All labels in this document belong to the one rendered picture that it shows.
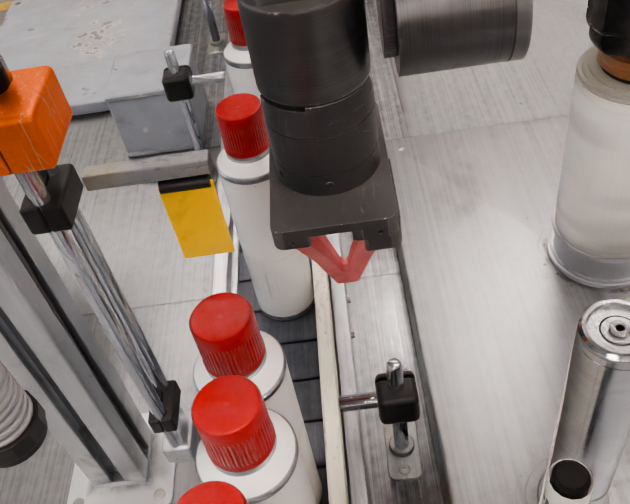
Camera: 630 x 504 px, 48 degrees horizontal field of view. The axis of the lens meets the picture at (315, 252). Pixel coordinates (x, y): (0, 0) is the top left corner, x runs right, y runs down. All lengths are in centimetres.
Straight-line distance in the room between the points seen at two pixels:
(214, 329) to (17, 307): 14
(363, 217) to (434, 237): 31
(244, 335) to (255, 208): 18
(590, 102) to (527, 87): 42
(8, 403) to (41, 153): 11
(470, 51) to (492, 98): 59
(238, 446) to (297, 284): 28
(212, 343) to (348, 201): 10
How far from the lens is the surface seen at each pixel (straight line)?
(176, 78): 78
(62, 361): 49
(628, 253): 61
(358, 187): 37
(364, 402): 53
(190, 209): 40
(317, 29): 32
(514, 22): 33
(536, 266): 65
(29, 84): 35
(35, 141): 34
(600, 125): 53
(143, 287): 76
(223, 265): 56
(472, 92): 93
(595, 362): 37
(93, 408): 53
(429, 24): 32
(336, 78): 33
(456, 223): 68
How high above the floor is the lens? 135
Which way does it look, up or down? 46 degrees down
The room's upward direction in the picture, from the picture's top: 11 degrees counter-clockwise
